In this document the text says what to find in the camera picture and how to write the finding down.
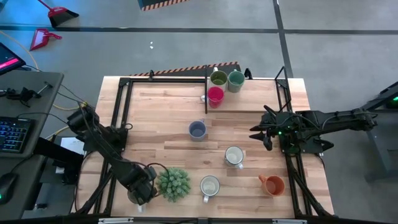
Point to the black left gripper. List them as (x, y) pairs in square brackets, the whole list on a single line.
[(138, 177)]

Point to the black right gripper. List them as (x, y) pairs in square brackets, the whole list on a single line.
[(283, 127)]

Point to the yellow mug white interior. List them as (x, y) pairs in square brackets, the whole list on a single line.
[(140, 209)]

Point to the blue floral white mug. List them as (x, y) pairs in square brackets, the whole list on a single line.
[(234, 155), (210, 186)]

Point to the orange mug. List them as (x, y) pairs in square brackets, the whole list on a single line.
[(273, 186)]

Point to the teal green mug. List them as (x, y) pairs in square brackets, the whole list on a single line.
[(236, 79)]

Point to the grey-blue mug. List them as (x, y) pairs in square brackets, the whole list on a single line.
[(197, 130)]

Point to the white mug olive interior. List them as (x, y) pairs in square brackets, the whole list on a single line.
[(218, 79)]

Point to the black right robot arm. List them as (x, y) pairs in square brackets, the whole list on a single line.
[(335, 121)]

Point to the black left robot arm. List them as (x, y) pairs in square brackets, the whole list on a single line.
[(99, 143)]

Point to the succulent plant in patterned pot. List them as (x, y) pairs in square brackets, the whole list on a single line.
[(173, 184)]

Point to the white paper sheet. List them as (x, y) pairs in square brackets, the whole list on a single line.
[(73, 144)]

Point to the dark metal stand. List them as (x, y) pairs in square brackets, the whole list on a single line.
[(376, 155)]

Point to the black backlit keyboard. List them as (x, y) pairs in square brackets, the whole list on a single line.
[(14, 135)]

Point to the black computer mouse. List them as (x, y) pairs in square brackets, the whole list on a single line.
[(7, 186)]

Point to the grey desk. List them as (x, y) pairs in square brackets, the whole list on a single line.
[(31, 84)]

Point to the black desk clamp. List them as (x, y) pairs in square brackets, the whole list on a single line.
[(21, 93)]

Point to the red dustpan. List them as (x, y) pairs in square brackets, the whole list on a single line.
[(40, 38)]

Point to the dark monitor pink stripe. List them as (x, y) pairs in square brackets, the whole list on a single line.
[(7, 59)]

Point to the red broom black bristles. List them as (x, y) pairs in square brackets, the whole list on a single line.
[(59, 14)]

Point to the wooden shelf riser black frame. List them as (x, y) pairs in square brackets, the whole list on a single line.
[(255, 99)]

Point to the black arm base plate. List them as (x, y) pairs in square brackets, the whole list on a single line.
[(311, 148), (120, 141)]

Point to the silver metal bracket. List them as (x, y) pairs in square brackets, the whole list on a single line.
[(115, 220), (289, 221)]

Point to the black aluminium table frame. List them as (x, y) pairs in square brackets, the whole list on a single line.
[(174, 221)]

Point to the small black frame clamp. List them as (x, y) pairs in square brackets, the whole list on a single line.
[(151, 74), (248, 74)]

